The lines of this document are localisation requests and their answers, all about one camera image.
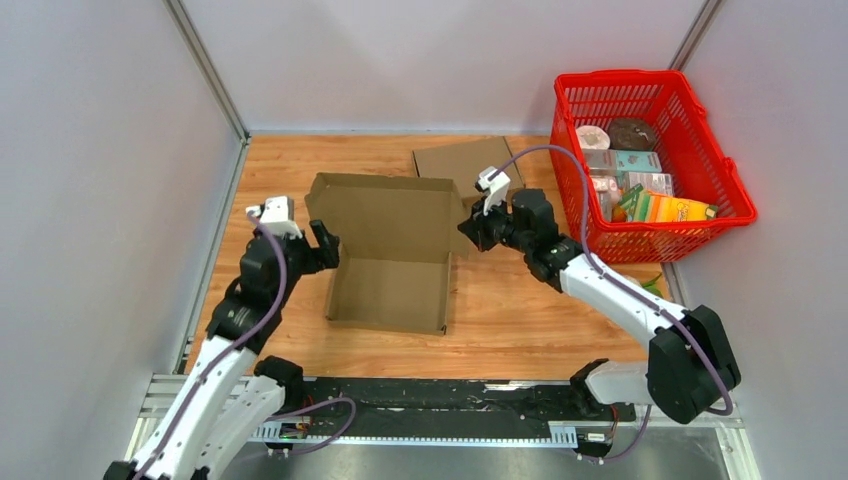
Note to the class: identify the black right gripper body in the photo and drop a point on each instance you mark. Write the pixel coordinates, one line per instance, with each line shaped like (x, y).
(496, 228)

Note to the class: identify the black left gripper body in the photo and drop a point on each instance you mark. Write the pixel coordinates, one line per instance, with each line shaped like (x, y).
(296, 257)

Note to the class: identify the brown cardboard sheet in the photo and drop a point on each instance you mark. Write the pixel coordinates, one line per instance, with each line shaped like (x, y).
(398, 241)

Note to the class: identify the brown cardboard box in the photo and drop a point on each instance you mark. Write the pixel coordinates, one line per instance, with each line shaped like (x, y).
(462, 163)

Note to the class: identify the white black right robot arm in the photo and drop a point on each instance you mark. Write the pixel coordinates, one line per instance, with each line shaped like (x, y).
(691, 368)

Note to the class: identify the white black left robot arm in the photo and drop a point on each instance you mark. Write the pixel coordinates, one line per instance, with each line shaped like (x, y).
(231, 391)

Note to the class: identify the pink white product box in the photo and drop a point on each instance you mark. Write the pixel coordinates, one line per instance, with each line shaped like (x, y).
(614, 192)

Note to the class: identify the green product box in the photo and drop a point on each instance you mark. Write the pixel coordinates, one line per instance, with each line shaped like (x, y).
(630, 201)

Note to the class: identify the teal product box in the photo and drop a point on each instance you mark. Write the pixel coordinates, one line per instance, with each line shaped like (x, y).
(613, 162)

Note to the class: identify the orange yellow product box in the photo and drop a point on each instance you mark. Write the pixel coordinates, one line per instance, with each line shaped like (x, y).
(656, 208)

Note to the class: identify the white round container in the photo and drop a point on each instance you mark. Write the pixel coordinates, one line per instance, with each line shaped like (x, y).
(592, 137)

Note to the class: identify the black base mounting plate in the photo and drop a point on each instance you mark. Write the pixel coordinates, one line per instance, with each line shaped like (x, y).
(439, 410)

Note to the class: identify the green leafy item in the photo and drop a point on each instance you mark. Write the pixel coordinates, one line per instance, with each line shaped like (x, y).
(654, 285)

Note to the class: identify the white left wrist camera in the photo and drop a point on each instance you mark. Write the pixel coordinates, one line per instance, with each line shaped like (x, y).
(277, 214)

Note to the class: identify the aluminium rail frame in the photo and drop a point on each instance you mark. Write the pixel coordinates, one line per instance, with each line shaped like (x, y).
(729, 432)

